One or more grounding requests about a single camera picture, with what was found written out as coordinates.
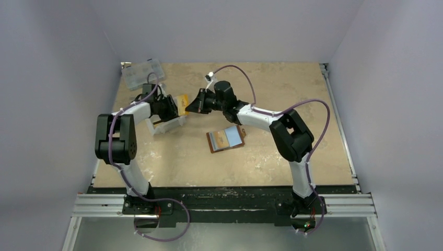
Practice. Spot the gold logo credit card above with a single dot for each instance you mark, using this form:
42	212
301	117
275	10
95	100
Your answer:
182	101

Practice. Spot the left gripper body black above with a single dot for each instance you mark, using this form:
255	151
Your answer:
166	110

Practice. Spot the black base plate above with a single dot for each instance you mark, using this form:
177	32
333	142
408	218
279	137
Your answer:
250	204

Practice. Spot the clear plastic organizer box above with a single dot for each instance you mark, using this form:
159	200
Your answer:
136	74

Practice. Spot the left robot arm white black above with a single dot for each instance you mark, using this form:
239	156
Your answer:
121	145

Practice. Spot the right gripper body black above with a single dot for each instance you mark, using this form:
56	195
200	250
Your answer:
205	100

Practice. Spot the white plastic card tray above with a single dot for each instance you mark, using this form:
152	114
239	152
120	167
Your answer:
158	126

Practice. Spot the gold patterned credit card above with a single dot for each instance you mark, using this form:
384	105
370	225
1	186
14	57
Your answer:
219	140

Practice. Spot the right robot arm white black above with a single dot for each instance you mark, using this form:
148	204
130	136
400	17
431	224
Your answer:
292	137

